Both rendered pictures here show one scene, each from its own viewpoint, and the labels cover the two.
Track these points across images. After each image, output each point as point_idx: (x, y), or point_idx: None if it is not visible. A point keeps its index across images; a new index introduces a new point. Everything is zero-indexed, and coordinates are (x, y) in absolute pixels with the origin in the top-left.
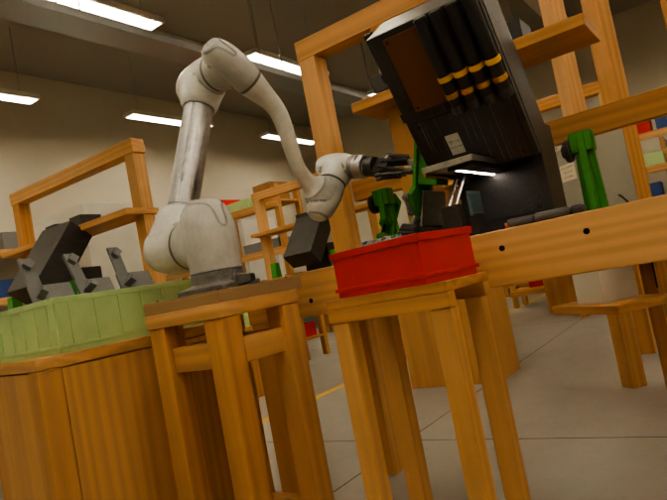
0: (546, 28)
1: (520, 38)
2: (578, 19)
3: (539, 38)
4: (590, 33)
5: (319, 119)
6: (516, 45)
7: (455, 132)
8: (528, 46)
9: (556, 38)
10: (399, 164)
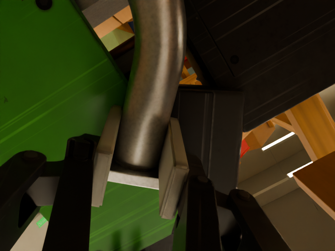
0: (315, 200)
1: (333, 218)
2: (297, 182)
3: (315, 196)
4: (333, 152)
5: None
6: (333, 215)
7: None
8: (323, 199)
9: (318, 179)
10: (180, 243)
